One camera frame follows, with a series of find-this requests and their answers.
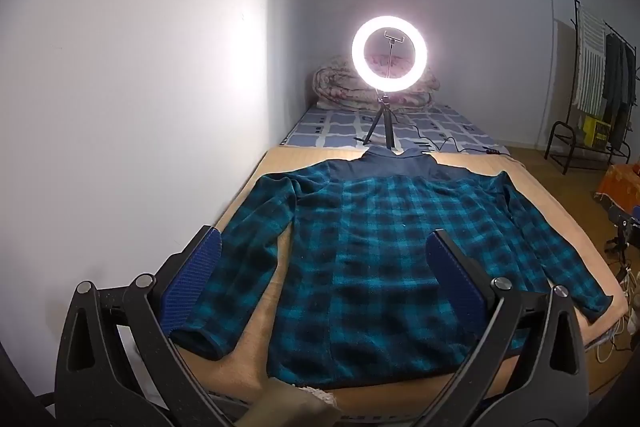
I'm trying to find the dark hanging clothes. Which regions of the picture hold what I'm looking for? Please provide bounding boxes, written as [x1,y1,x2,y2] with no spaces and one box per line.
[602,32,638,148]

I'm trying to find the round white ring light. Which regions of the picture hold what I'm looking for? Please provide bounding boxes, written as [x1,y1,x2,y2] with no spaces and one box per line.
[351,14,429,94]

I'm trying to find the beige blanket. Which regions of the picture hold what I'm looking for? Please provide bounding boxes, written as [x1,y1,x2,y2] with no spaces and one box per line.
[165,146,628,400]

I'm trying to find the yellow box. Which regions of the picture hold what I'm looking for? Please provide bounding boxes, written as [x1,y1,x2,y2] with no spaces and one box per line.
[582,116,612,146]

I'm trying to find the white striped towel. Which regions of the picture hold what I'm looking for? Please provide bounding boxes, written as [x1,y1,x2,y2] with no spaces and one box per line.
[575,4,607,115]

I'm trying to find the black ring light cable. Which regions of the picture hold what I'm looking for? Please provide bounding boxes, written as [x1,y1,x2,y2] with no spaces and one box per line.
[352,124,501,155]

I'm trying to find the white cables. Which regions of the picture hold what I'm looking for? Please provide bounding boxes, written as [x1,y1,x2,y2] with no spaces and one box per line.
[597,257,640,363]

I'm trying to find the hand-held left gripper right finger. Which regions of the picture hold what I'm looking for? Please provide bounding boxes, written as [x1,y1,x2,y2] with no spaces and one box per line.
[425,228,591,427]

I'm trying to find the blue patterned bedsheet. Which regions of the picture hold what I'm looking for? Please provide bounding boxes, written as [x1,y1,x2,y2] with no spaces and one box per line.
[277,101,511,155]

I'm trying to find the black clothes rack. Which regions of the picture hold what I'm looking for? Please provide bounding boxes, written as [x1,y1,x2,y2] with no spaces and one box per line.
[544,0,640,175]

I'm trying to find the folded floral quilt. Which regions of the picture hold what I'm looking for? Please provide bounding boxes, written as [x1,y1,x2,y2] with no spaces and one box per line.
[312,54,442,110]

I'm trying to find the beige cloth with white knit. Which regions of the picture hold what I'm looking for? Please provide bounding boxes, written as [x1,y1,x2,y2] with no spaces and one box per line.
[235,377,343,427]

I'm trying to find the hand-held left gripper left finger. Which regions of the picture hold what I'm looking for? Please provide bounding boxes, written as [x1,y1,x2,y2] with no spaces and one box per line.
[54,224,236,427]

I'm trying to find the small black stand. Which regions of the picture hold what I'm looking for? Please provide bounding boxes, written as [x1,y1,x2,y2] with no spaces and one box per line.
[605,204,640,258]

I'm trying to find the black ring light tripod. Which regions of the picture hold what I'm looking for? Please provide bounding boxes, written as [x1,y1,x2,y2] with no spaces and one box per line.
[361,29,405,154]

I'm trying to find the teal plaid fleece shirt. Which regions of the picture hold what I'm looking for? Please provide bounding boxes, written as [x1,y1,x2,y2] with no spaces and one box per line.
[167,146,615,390]

